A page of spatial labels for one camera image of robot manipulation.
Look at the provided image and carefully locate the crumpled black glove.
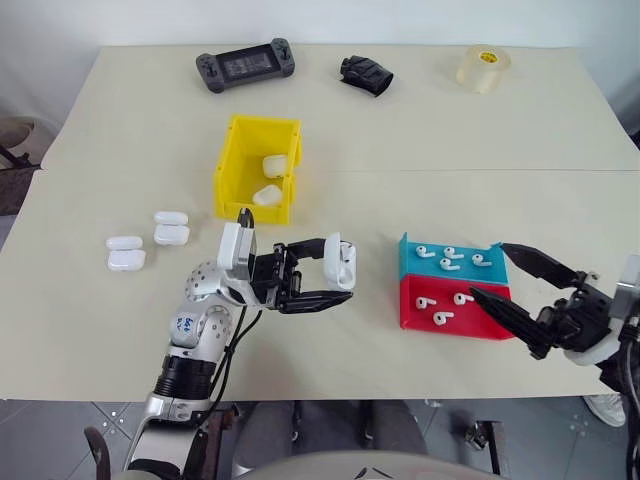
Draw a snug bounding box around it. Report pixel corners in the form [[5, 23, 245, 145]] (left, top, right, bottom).
[[339, 53, 395, 98]]

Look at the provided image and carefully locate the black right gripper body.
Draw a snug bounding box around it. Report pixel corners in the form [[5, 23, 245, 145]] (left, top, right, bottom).
[[534, 279, 624, 354]]

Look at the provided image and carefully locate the metal table leg caster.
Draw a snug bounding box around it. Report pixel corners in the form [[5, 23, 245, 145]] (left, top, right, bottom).
[[462, 419, 504, 474]]

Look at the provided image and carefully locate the white earbud case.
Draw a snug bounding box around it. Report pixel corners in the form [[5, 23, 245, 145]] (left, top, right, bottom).
[[262, 153, 290, 179], [252, 184, 283, 207], [322, 232, 357, 291], [105, 235, 147, 273], [152, 210, 191, 247]]

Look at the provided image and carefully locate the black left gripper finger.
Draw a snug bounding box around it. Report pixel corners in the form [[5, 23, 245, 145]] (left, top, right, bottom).
[[287, 238, 331, 261], [277, 289, 354, 315]]

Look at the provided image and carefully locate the dark chair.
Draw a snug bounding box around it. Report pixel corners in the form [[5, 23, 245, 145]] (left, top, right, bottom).
[[0, 115, 54, 216]]

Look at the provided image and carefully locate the white shoe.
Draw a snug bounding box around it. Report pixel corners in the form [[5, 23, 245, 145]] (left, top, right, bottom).
[[584, 392, 627, 428]]

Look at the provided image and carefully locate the closed white earbud case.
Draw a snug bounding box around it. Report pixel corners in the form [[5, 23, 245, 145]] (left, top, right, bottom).
[[252, 184, 283, 207], [262, 153, 290, 179]]

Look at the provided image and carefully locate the rusty dark metal post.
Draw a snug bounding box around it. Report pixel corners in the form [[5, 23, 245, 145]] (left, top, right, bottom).
[[184, 404, 241, 480]]

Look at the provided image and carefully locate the red plastic tray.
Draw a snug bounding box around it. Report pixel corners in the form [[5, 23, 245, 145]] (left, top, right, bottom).
[[398, 274, 517, 343]]

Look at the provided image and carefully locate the dark curved bar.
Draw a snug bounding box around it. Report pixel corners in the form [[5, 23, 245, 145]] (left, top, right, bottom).
[[83, 426, 119, 480]]

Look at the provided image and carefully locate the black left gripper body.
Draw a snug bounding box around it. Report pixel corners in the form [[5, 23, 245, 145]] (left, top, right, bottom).
[[248, 241, 306, 314]]

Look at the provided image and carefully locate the black handheld game controller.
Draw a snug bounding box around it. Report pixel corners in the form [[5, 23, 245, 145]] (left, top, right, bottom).
[[195, 37, 297, 94]]

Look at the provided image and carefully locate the yellow plastic bin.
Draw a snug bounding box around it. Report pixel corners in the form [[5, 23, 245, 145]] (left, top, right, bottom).
[[213, 113, 304, 224]]

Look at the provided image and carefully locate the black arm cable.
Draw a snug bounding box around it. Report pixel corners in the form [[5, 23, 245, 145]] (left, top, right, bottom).
[[619, 324, 640, 431], [197, 207, 264, 436]]

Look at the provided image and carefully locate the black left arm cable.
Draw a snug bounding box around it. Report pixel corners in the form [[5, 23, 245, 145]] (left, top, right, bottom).
[[197, 207, 264, 436]]

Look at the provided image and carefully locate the blue plastic tray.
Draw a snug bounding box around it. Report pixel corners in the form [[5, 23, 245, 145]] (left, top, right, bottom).
[[398, 231, 509, 286]]

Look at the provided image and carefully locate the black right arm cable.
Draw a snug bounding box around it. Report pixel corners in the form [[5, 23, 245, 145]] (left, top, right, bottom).
[[619, 324, 640, 431]]

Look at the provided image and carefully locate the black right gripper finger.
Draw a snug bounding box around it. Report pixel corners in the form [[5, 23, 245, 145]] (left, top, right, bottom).
[[469, 286, 551, 359], [499, 242, 589, 290]]

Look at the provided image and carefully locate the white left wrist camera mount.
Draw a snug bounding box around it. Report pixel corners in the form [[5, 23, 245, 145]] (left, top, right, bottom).
[[216, 222, 260, 286]]

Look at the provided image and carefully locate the translucent tape roll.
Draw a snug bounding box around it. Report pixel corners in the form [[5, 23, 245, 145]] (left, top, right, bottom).
[[455, 43, 512, 95]]

